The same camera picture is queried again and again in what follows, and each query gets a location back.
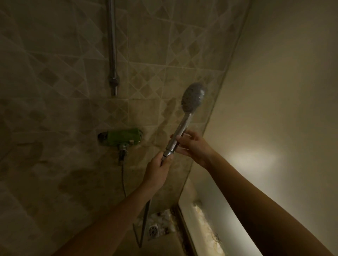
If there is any person's left hand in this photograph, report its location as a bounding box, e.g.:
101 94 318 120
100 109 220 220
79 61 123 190
142 152 175 190

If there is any person's right hand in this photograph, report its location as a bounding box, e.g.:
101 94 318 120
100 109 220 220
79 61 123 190
170 130 217 168

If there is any chrome shower slide rail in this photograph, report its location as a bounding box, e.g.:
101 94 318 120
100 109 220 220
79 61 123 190
107 0 119 97

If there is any person's right forearm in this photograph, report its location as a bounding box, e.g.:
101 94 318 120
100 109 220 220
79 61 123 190
208 155 334 256

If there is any green shower mixer valve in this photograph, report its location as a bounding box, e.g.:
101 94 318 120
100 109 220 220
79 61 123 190
98 128 144 166

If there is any person's left forearm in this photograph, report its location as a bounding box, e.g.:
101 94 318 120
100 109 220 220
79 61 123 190
52 184 154 256

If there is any metal flexible shower hose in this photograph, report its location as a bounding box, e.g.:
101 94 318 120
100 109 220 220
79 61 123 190
121 154 169 248

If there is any square metal floor drain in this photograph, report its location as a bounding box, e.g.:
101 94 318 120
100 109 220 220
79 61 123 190
147 224 159 239

